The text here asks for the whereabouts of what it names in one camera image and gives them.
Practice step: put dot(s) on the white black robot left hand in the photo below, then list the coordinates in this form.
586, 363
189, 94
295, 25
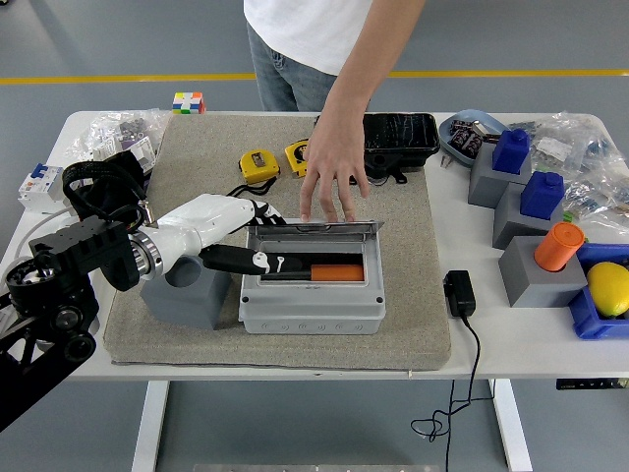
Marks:
206, 221

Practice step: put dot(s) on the person's left hand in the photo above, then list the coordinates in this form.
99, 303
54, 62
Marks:
334, 152

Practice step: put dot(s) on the black plastic tray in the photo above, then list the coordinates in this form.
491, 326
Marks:
403, 135

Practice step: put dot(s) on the smoky transparent box lid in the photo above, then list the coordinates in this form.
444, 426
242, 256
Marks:
334, 226

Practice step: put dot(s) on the grey block with round hole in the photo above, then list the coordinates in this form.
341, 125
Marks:
196, 305

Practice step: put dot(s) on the orange cylinder battery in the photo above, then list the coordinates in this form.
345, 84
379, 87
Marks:
339, 273
557, 246

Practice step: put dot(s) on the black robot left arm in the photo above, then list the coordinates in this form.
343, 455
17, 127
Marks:
64, 255

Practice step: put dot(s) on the person's left forearm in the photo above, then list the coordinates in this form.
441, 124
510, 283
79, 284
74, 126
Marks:
376, 49

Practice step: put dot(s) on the yellow tape measure 5m print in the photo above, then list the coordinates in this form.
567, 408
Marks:
295, 157

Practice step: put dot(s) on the grey-brown mat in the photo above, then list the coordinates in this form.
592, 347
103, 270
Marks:
196, 147

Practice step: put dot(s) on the black glove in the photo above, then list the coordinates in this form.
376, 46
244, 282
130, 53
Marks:
127, 164

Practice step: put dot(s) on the small metal clip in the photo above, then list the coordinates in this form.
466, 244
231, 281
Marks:
446, 161

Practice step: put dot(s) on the light blue dish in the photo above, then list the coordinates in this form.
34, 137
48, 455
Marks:
448, 140

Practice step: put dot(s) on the cube puzzle with white cross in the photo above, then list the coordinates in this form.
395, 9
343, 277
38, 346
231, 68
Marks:
188, 103

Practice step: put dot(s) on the clear bag of small parts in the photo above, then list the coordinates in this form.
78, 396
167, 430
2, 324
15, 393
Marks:
123, 132

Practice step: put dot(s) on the person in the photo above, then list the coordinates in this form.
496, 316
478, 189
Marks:
304, 29

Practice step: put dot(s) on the dark striped electronic module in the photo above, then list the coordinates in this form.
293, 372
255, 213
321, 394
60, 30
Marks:
467, 141
461, 125

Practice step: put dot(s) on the grey block holder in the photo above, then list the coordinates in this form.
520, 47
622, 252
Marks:
511, 223
531, 287
484, 184

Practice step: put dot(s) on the white blue circuit breaker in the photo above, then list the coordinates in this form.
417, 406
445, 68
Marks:
39, 187

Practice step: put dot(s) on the blue plastic block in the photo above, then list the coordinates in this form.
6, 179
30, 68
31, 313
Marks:
511, 152
540, 196

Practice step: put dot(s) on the black power adapter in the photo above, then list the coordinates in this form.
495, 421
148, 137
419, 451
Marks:
459, 292

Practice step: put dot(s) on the white table leg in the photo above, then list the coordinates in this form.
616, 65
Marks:
150, 428
511, 432

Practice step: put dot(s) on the clear bags of components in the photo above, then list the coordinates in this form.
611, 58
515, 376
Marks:
589, 162

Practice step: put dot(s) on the blue plastic bin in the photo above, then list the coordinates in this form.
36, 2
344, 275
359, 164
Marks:
585, 317

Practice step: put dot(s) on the yellow lemon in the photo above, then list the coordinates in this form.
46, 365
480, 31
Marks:
609, 290

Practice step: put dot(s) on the black table control panel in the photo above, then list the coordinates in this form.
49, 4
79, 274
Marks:
589, 383

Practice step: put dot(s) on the grey electrical enclosure box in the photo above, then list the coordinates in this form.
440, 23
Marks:
314, 314

